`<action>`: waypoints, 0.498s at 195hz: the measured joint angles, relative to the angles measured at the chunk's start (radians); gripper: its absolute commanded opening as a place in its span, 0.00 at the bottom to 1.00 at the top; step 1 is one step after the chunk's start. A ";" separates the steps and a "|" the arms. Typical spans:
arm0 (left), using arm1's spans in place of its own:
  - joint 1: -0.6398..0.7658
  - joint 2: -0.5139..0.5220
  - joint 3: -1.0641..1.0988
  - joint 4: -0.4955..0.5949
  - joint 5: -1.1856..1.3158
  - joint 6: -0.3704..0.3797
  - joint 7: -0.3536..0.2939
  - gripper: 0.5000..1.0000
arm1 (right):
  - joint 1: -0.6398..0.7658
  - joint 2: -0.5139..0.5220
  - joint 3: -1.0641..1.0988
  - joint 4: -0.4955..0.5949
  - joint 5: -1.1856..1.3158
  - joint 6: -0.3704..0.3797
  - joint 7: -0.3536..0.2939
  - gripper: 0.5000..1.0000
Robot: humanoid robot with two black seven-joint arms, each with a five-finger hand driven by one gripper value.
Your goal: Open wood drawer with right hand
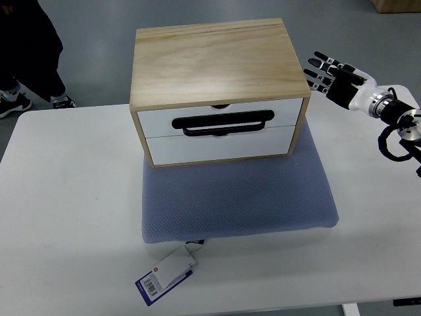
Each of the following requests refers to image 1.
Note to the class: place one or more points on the wooden drawer cabinet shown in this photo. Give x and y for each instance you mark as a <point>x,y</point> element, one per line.
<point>215,65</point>

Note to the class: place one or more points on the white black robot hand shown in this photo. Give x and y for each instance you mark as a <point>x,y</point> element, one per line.
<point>346,86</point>

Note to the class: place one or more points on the black white right sneaker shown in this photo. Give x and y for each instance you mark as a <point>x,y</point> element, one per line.
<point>62,102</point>

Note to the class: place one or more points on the white drawer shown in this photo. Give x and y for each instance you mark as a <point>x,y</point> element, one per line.
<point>158,123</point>
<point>182,149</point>

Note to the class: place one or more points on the black drawer handle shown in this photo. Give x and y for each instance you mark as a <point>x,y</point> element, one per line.
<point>223,124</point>

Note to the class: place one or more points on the person in black clothes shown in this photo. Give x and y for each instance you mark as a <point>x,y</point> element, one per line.
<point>30,50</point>

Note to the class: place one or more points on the blue mesh cushion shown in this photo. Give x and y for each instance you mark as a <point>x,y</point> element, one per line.
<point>238,198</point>

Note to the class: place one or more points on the cardboard box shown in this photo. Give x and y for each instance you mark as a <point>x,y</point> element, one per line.
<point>396,6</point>

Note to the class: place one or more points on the white table leg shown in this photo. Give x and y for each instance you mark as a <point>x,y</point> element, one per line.
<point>350,309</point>

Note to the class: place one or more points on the black table bracket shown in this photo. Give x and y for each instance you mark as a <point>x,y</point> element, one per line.
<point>407,302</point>

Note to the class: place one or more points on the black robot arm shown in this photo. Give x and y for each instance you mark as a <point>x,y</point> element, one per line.
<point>405,120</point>

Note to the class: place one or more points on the white blue product tag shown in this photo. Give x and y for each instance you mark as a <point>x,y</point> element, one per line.
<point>169,272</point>

